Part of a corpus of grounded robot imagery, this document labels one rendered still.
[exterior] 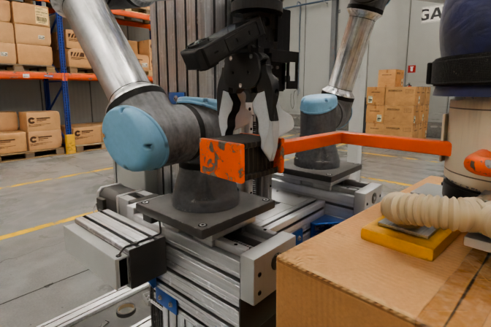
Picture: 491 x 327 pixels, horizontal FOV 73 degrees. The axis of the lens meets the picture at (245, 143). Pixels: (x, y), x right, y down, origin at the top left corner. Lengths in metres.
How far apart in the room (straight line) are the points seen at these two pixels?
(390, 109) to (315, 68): 4.47
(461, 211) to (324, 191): 0.66
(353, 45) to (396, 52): 9.54
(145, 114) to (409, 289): 0.44
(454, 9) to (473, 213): 0.27
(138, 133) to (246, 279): 0.32
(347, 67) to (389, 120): 6.71
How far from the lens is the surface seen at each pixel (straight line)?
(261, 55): 0.44
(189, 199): 0.70
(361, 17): 1.20
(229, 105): 0.48
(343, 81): 1.20
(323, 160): 1.09
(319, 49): 11.71
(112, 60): 0.67
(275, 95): 0.43
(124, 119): 0.58
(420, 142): 0.60
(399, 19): 10.84
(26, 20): 7.53
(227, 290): 0.70
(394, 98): 7.83
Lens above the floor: 1.29
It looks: 9 degrees down
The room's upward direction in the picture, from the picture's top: straight up
